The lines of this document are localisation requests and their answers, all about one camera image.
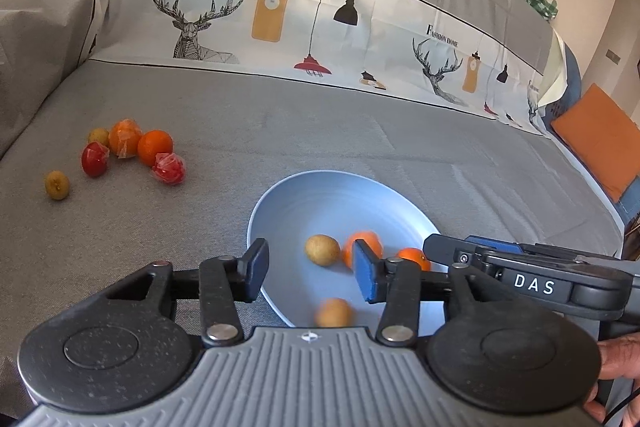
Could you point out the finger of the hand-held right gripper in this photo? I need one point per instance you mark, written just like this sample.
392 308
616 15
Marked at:
442 247
495 243

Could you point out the orange cushion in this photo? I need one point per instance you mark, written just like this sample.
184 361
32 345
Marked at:
595 137

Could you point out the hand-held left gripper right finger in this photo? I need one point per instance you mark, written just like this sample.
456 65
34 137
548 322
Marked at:
365 272

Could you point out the plastic-wrapped orange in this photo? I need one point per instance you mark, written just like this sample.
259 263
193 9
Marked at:
125 137
367 239

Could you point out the person's right hand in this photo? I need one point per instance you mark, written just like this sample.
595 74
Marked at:
620 357

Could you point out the blue sofa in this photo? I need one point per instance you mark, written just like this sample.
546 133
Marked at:
574 72

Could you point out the grey printed sofa cover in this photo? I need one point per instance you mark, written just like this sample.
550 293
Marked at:
350 127

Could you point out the longan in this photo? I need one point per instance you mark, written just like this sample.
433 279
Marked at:
98 137
57 185
320 249
334 312

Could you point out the blue plate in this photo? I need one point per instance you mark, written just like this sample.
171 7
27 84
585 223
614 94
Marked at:
325 207

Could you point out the wall switch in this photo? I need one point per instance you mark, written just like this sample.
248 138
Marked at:
613 56

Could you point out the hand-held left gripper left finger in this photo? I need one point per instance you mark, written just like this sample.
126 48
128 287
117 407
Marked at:
254 269

